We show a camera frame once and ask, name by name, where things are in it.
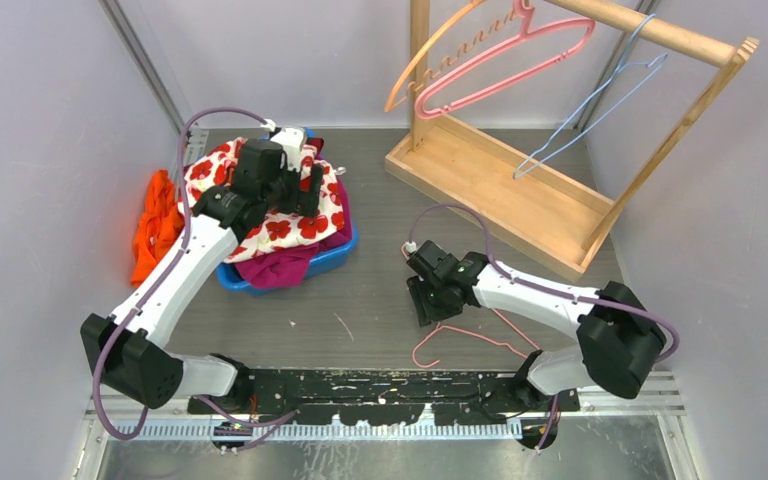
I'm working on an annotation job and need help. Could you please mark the floral white red garment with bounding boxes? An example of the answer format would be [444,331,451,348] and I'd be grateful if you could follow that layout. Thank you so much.
[184,137,348,263]

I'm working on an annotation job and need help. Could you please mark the magenta garment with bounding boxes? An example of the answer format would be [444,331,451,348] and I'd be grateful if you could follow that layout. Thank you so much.
[228,178,356,293]

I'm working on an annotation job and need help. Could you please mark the blue wire hanger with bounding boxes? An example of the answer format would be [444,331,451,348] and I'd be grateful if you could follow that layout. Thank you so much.
[512,13,669,180]

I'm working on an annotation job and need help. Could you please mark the pink plastic clip hanger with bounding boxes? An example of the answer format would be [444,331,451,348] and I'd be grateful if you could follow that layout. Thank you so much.
[413,0,597,122]

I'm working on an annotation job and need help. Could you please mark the wooden hanger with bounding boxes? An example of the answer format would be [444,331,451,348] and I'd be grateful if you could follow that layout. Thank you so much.
[383,1,519,112]

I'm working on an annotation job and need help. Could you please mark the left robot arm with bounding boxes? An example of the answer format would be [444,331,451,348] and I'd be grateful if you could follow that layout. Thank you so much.
[80,128,336,413]

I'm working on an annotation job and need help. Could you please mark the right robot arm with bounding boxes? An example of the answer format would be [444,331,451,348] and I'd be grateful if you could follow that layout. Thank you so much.
[404,241,668,411]

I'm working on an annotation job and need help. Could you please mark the blue plastic bin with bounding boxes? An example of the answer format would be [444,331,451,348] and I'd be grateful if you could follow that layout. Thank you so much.
[217,128,358,295]

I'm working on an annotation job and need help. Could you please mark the orange cloth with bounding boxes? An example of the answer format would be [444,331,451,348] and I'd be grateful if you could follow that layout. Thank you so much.
[130,169,184,287]

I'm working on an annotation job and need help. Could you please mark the wooden clothes rack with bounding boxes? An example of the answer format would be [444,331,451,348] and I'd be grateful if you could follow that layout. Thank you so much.
[384,1,759,280]

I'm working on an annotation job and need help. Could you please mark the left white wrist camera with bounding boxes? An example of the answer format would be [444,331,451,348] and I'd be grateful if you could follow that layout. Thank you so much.
[261,119,307,173]

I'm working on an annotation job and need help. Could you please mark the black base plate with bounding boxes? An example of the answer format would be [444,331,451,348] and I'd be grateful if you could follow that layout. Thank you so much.
[187,369,581,448]

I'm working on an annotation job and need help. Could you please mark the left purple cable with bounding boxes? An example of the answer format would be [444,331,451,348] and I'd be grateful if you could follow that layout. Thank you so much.
[91,107,299,453]

